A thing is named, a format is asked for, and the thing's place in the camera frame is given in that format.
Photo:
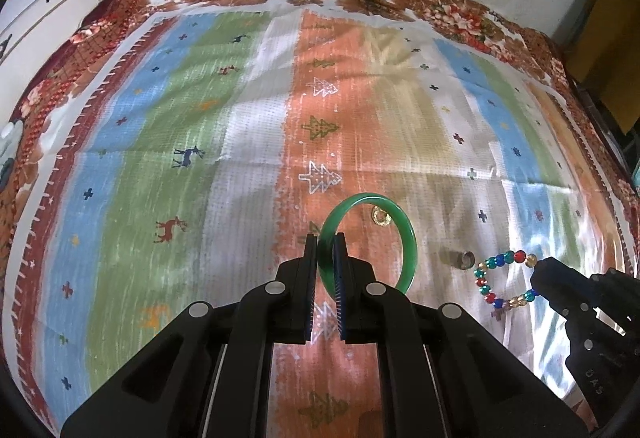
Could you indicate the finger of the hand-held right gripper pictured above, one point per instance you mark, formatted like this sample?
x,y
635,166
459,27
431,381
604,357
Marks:
x,y
560,275
567,305

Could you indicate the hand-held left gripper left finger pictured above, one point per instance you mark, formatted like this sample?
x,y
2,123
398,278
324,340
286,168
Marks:
x,y
312,290

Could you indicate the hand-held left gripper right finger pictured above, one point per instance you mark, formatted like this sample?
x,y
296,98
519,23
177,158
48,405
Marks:
x,y
340,290

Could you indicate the green jade bangle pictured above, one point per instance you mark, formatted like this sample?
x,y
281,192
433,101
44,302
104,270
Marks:
x,y
391,208

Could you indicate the striped printed mat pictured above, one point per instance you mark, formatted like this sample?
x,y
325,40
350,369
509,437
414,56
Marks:
x,y
175,218

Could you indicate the mustard hanging garment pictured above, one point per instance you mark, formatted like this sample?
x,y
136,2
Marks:
x,y
620,43

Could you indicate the white crumpled cloth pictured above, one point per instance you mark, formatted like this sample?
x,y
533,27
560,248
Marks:
x,y
9,148

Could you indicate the white headboard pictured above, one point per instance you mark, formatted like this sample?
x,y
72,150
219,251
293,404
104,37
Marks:
x,y
45,3

